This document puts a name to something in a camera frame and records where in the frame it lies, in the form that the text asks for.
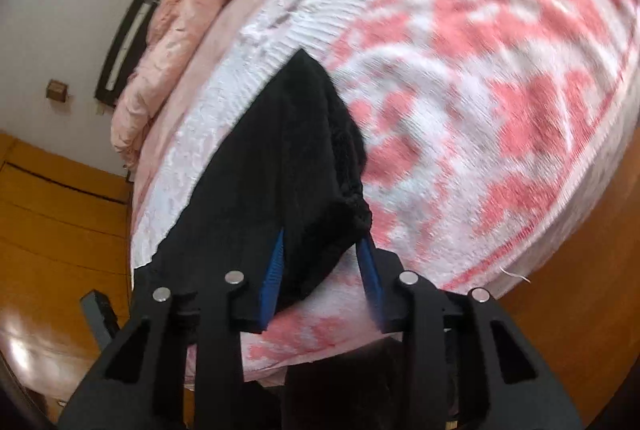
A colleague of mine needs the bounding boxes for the black padded pants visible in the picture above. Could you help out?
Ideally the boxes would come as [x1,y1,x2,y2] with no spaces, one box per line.
[134,49,371,320]

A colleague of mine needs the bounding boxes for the orange wooden wardrobe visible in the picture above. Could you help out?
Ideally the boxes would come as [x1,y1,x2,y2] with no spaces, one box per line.
[1,134,131,421]

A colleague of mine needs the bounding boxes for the pink patterned bed blanket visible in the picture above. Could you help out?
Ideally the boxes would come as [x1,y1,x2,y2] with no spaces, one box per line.
[130,0,639,295]

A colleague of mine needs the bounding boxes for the pink crumpled duvet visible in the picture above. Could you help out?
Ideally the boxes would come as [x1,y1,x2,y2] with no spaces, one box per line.
[111,0,230,171]

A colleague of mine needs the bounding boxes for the small brown wall box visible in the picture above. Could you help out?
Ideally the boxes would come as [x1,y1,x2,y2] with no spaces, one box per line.
[46,80,68,104]

